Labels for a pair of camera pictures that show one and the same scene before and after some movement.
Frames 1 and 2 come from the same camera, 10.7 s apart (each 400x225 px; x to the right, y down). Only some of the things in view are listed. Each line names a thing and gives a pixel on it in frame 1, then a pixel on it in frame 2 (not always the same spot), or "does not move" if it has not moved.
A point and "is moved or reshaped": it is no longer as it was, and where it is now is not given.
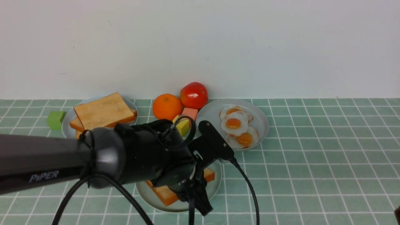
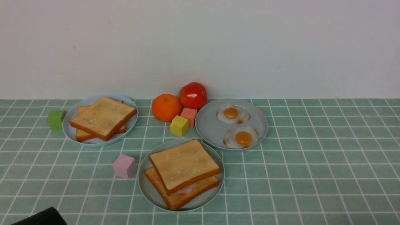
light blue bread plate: x=68 y=114 does not move
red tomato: x=193 y=95 does not move
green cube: x=54 y=119 does not move
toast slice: x=105 y=112 is moved or reshaped
